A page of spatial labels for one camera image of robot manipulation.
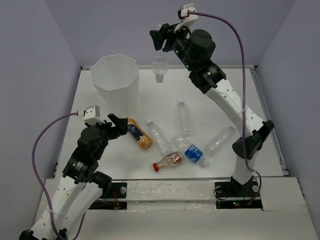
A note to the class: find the clear crushed bottle far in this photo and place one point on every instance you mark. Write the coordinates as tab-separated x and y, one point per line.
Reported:
184	119

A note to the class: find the blue label water bottle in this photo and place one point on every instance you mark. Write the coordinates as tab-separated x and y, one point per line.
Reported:
191	151

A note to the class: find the orange juice bottle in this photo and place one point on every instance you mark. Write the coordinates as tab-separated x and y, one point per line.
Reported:
144	141

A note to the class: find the clear bottle blue-white cap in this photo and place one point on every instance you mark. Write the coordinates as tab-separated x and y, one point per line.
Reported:
159	65

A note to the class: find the red cap tea bottle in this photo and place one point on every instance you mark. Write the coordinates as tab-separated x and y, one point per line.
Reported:
170	161

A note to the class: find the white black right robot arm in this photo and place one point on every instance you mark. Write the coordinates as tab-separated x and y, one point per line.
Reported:
194	49

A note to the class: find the clear bottle white cap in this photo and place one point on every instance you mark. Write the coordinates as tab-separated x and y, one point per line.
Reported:
158	137

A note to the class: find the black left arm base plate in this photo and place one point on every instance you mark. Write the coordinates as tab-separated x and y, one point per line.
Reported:
114	199

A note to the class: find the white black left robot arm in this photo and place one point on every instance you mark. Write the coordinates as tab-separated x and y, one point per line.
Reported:
81	184

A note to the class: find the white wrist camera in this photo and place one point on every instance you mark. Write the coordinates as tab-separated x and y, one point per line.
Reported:
186	16
92	115

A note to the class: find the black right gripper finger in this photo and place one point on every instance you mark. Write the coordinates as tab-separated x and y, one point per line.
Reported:
168	28
158	38

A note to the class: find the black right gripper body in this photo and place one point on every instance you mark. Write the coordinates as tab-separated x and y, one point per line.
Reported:
179	40

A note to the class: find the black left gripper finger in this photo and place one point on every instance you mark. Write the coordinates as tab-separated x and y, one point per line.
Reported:
121	125
114	118

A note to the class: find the white octagonal plastic bin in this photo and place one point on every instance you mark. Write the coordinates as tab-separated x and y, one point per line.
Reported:
116	78

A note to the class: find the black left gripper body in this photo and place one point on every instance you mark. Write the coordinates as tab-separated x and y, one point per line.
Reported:
108	132

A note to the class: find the clear bottle far right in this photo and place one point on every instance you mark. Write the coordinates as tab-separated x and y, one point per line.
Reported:
219	141

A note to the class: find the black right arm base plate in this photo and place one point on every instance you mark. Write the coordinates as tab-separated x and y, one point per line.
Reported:
228	198

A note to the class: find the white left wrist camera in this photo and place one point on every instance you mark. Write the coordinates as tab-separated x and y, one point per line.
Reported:
92	115

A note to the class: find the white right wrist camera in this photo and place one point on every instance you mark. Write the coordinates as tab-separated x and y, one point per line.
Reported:
186	16

